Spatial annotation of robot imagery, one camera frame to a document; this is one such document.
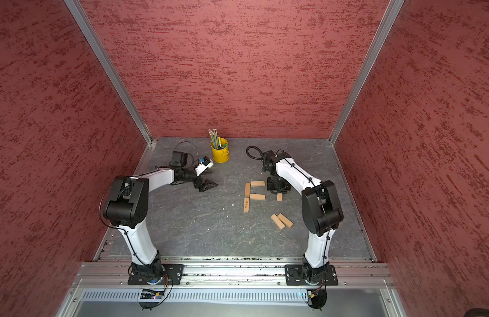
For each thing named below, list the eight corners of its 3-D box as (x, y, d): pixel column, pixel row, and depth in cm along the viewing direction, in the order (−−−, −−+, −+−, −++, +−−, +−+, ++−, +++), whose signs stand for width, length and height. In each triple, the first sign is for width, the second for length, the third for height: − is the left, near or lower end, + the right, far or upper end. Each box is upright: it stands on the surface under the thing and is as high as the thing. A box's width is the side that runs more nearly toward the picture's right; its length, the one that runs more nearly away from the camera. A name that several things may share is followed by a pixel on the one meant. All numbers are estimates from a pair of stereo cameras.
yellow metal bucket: (211, 163, 110) (208, 151, 103) (214, 149, 117) (211, 137, 109) (228, 163, 111) (226, 151, 103) (229, 149, 117) (228, 137, 109)
